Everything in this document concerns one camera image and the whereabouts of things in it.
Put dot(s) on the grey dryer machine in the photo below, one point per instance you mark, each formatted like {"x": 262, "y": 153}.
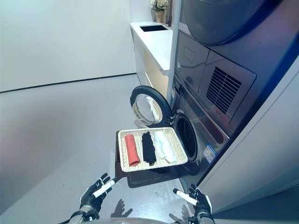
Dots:
{"x": 224, "y": 53}

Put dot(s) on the woven wicker basket tray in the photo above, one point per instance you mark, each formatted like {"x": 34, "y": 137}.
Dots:
{"x": 151, "y": 149}

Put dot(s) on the round washing machine door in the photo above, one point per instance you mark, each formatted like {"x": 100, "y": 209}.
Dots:
{"x": 149, "y": 109}

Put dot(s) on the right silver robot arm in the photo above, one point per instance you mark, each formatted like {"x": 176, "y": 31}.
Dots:
{"x": 202, "y": 218}

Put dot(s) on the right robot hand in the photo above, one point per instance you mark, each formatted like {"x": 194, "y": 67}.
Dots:
{"x": 201, "y": 200}

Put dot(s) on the white counter cabinet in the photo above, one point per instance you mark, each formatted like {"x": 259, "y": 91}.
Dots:
{"x": 151, "y": 53}

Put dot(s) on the potted flower plant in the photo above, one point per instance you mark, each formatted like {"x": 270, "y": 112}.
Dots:
{"x": 160, "y": 10}

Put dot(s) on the black rolled cloth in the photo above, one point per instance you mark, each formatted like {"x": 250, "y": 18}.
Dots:
{"x": 148, "y": 148}

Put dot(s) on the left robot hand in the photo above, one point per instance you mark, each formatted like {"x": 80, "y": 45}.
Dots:
{"x": 90, "y": 194}

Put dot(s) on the red rolled cloth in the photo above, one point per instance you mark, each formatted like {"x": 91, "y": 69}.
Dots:
{"x": 132, "y": 150}

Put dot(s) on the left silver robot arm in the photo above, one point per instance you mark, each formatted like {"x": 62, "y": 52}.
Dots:
{"x": 81, "y": 215}

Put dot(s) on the dark stool under basket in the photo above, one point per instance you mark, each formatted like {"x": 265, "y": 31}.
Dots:
{"x": 142, "y": 176}

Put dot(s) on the white rolled cloth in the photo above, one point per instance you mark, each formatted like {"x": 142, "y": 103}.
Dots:
{"x": 164, "y": 147}

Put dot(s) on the white vertical cabinet panel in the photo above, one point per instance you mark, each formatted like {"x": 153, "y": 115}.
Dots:
{"x": 259, "y": 154}

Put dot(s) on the grey washing machine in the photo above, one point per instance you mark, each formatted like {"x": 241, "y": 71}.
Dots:
{"x": 198, "y": 137}

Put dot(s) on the black countertop sink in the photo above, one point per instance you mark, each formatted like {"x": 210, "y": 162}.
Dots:
{"x": 154, "y": 28}

